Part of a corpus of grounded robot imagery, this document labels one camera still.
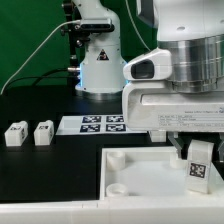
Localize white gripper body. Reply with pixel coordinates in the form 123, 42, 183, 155
122, 81, 224, 132

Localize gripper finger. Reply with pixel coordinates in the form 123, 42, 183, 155
168, 132, 184, 158
218, 132, 224, 162

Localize white square tabletop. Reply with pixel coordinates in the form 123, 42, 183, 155
99, 146, 224, 202

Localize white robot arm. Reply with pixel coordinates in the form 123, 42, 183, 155
72, 0, 224, 160

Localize white marker sheet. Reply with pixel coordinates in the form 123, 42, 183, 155
55, 114, 148, 136

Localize white L-shaped fence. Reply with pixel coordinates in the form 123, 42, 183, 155
0, 193, 224, 224

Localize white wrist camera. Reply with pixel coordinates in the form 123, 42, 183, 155
123, 48, 172, 81

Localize black cables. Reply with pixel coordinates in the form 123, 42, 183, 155
3, 68, 79, 91

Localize white cable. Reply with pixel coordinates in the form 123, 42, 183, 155
0, 19, 83, 96

